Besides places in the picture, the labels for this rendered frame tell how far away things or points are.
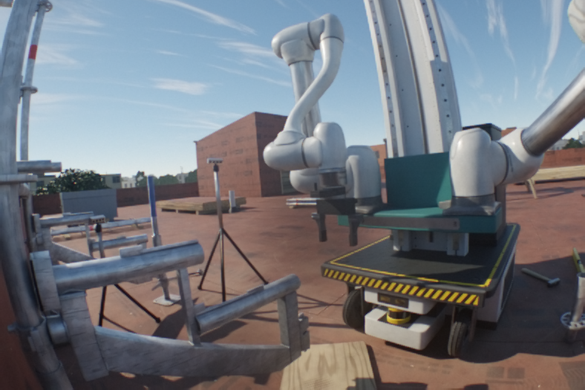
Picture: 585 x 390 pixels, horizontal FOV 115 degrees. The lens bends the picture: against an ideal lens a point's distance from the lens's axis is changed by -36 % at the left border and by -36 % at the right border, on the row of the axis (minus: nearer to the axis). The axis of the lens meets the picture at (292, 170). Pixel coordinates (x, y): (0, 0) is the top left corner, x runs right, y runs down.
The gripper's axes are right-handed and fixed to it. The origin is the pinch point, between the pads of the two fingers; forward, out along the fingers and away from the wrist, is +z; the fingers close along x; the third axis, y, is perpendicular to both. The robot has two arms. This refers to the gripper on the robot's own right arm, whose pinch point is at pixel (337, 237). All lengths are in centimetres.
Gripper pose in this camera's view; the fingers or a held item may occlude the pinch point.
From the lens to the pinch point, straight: 97.4
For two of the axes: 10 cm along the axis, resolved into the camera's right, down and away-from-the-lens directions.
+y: 7.5, -0.6, 6.5
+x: -6.5, 0.7, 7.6
